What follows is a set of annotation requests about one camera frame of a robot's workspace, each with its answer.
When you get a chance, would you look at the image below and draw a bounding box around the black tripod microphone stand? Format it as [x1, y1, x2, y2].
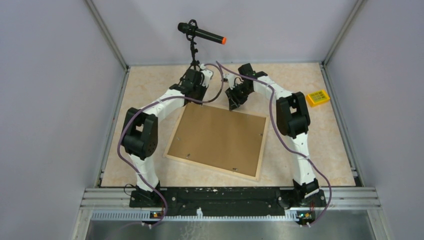
[185, 19, 200, 70]

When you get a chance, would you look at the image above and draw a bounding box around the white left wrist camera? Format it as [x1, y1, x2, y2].
[199, 63, 214, 89]

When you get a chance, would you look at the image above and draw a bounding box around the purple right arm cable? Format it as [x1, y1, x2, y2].
[215, 60, 333, 228]

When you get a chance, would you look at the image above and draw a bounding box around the aluminium rail front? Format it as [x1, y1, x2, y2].
[80, 187, 381, 223]

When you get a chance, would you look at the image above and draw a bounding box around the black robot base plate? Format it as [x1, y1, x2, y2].
[129, 186, 327, 217]

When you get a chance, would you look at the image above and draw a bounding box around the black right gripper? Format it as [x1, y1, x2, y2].
[225, 84, 253, 112]

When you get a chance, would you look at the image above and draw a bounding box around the white wooden photo frame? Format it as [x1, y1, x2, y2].
[163, 103, 270, 182]

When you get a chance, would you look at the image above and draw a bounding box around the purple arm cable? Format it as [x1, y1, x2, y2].
[215, 60, 333, 228]
[117, 62, 225, 229]

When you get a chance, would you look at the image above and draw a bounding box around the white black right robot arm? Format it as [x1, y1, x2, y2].
[225, 63, 319, 206]

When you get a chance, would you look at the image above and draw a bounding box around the black microphone orange tip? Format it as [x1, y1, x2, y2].
[177, 22, 227, 45]

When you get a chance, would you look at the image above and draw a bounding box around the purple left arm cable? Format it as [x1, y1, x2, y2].
[117, 62, 225, 229]

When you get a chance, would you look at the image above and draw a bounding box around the yellow plastic box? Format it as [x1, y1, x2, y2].
[305, 89, 331, 107]

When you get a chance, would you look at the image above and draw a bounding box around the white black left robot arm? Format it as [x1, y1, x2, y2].
[117, 66, 214, 207]

